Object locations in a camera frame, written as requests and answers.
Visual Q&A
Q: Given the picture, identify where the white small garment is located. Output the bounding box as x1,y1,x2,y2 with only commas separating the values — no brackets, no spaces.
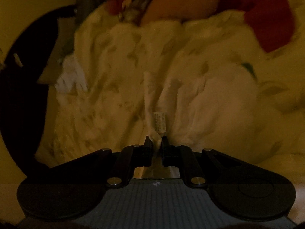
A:
144,68,262,177

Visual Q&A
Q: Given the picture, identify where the black round object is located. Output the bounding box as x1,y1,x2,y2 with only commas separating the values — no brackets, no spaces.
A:
1,5,77,176

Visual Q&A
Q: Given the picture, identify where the floral cream bed sheet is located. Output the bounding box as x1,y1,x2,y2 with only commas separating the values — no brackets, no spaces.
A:
36,0,304,222

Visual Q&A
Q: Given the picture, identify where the dark red cloth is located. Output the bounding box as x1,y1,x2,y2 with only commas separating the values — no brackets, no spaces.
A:
107,0,296,53

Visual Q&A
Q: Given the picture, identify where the patterned cream blanket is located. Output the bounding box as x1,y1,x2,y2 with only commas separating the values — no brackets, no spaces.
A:
118,0,152,26

